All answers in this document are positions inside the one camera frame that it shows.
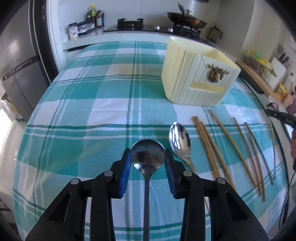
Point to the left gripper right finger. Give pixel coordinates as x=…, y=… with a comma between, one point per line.
x=230, y=217

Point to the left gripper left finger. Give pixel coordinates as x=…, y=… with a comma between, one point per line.
x=64, y=219

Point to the wooden chopstick six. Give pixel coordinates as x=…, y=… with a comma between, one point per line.
x=261, y=152

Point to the wooden chopstick one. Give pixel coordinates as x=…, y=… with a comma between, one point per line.
x=206, y=145

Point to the wooden chopstick three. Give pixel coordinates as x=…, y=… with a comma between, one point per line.
x=235, y=147

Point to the wooden chopstick two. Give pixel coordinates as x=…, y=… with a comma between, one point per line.
x=223, y=164

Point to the oval steel spoon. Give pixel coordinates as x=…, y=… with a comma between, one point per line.
x=180, y=144

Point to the round steel spoon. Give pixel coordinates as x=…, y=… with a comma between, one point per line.
x=147, y=156

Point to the wooden chopstick seven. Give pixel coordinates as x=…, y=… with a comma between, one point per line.
x=273, y=142

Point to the person right hand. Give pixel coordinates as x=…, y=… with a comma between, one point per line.
x=293, y=144

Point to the yellow cup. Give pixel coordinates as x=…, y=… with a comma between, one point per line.
x=281, y=92

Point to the wooden cutting board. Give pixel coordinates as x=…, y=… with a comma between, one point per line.
x=260, y=81

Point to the white knife block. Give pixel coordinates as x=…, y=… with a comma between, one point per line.
x=279, y=74

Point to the black rolled mat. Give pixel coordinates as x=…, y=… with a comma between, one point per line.
x=247, y=78

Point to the cream utensil holder box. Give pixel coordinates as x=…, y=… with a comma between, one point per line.
x=196, y=74

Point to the teal plaid tablecloth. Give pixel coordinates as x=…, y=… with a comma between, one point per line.
x=109, y=97

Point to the wok with glass lid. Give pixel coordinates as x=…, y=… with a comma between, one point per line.
x=186, y=19

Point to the silver refrigerator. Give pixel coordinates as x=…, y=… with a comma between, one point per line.
x=23, y=75

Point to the black gas stove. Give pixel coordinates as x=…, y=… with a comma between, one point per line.
x=176, y=30

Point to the spice jar rack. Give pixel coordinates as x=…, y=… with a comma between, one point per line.
x=77, y=29

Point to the condiment bottles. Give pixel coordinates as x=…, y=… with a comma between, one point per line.
x=95, y=17

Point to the wire basket with bags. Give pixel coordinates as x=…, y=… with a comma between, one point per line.
x=261, y=66

